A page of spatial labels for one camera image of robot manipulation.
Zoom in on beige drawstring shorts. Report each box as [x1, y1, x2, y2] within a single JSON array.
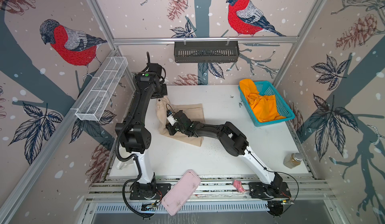
[[155, 96, 205, 147]]

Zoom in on orange shorts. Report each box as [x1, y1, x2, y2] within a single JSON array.
[[239, 79, 285, 123]]

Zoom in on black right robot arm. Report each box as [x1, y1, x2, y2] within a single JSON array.
[[166, 110, 283, 193]]

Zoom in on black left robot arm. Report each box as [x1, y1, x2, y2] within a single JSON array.
[[115, 71, 167, 187]]

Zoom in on white mug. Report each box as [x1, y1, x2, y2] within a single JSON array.
[[116, 146, 133, 170]]

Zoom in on pink flat case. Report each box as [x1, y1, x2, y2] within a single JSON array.
[[161, 170, 201, 216]]

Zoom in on small pink crumpled object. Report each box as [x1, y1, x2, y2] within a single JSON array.
[[233, 180, 245, 193]]

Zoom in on teal plastic basket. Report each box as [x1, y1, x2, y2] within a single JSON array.
[[238, 81, 294, 127]]

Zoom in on glass jar brown contents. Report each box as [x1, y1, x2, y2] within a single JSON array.
[[283, 153, 303, 169]]

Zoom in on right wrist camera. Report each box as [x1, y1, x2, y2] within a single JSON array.
[[166, 110, 177, 126]]

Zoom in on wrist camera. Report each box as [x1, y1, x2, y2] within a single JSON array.
[[166, 110, 177, 126], [147, 63, 165, 77]]

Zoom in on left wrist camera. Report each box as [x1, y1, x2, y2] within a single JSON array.
[[147, 63, 165, 77]]

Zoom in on black hanging wire basket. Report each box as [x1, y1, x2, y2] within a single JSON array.
[[174, 41, 240, 63]]

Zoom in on aluminium horizontal frame bar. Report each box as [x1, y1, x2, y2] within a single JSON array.
[[113, 36, 299, 46]]

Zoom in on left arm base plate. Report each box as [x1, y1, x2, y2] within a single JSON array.
[[129, 182, 171, 200]]

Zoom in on black corrugated cable conduit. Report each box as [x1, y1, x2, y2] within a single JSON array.
[[114, 51, 157, 219]]

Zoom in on white wire mesh shelf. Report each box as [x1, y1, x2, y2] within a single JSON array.
[[75, 56, 128, 121]]

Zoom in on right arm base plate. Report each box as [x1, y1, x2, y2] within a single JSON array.
[[248, 182, 292, 201]]

